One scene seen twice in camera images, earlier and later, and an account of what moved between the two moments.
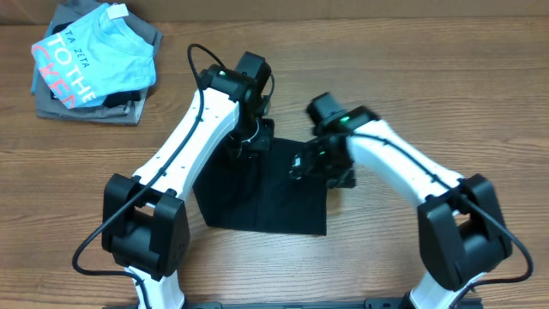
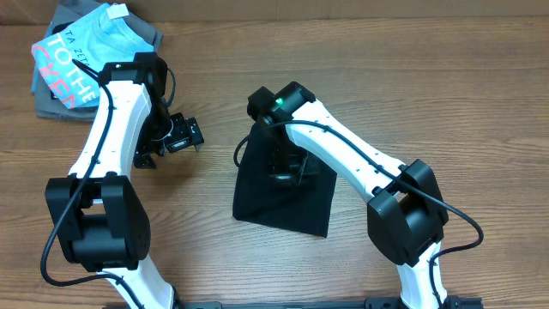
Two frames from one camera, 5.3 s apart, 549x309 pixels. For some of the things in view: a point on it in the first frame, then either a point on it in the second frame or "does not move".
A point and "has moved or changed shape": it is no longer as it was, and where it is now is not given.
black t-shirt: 254,191 has moved or changed shape
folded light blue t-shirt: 102,53 does not move
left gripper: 263,139 → 188,132
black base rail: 372,303 does not move
